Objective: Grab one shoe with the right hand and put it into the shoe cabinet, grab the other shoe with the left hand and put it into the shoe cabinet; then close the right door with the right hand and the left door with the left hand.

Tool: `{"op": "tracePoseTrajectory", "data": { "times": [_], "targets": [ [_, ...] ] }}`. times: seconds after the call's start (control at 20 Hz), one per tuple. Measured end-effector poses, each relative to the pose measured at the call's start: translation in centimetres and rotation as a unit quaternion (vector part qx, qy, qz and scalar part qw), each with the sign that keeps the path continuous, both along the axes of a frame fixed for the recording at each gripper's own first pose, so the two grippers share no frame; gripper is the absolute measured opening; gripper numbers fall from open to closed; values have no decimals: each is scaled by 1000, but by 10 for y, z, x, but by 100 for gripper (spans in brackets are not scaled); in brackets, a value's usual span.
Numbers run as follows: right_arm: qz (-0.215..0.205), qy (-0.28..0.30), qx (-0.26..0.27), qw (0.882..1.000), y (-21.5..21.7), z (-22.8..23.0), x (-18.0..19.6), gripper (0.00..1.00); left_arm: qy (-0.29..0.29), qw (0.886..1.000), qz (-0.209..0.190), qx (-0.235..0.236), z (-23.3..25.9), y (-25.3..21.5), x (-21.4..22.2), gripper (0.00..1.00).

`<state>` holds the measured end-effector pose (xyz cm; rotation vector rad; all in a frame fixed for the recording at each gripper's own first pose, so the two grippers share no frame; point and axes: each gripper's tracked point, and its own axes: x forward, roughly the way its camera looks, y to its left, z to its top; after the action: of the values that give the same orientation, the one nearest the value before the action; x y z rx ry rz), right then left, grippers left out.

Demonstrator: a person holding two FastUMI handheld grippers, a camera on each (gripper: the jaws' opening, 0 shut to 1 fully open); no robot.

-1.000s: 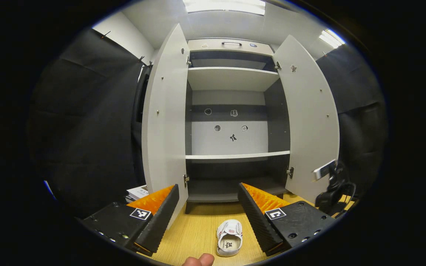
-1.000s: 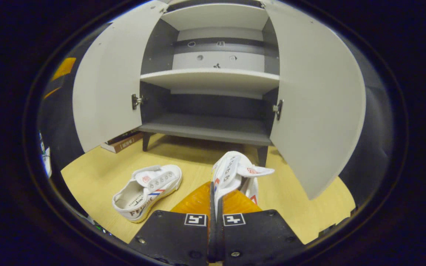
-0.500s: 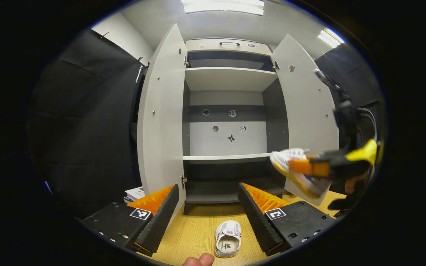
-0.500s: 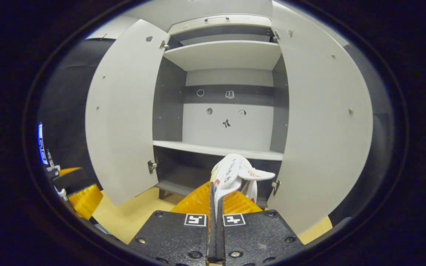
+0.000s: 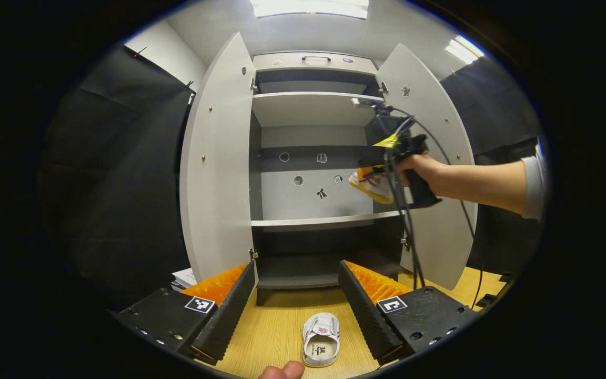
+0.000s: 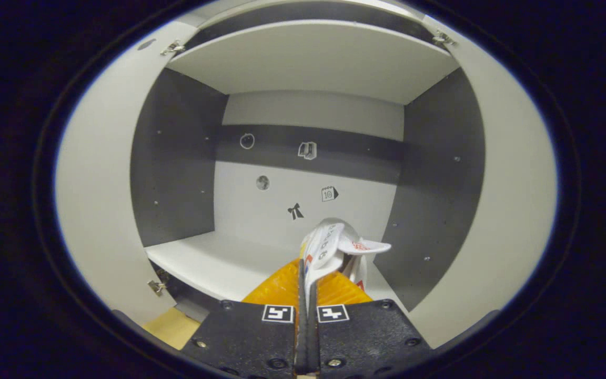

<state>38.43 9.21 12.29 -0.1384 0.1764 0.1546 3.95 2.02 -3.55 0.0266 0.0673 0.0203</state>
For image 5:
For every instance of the large ceiling light panel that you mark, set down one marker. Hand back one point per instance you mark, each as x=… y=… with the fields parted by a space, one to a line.
x=308 y=7

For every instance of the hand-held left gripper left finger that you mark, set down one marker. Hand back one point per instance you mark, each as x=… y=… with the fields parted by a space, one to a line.
x=229 y=316

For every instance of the black backdrop cloth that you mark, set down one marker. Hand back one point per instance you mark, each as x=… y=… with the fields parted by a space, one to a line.
x=124 y=184

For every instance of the white canvas shoe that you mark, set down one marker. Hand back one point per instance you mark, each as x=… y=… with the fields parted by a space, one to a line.
x=374 y=185
x=321 y=342

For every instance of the white cover book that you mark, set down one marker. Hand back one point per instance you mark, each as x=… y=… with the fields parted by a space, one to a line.
x=184 y=276

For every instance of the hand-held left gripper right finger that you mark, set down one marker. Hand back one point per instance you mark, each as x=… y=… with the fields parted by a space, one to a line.
x=363 y=310

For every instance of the grey shoe cabinet door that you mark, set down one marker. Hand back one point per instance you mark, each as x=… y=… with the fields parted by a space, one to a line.
x=216 y=173
x=442 y=247

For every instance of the small ceiling light panel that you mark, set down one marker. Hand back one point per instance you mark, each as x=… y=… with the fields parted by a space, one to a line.
x=463 y=50

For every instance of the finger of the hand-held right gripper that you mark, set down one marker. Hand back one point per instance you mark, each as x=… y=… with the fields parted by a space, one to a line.
x=364 y=173

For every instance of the small black block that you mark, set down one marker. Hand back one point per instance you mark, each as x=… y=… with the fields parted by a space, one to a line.
x=506 y=276
x=484 y=300

